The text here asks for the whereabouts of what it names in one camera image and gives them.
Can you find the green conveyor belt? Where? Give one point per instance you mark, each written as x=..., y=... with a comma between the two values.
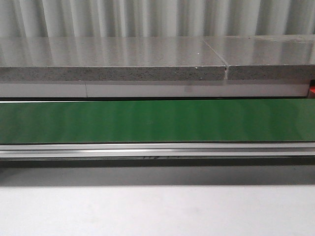
x=39, y=130

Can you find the red plastic tray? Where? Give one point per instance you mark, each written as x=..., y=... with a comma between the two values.
x=311, y=92

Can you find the pleated grey curtain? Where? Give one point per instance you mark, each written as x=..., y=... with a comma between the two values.
x=133, y=18

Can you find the grey stone counter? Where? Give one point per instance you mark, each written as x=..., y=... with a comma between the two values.
x=122, y=67

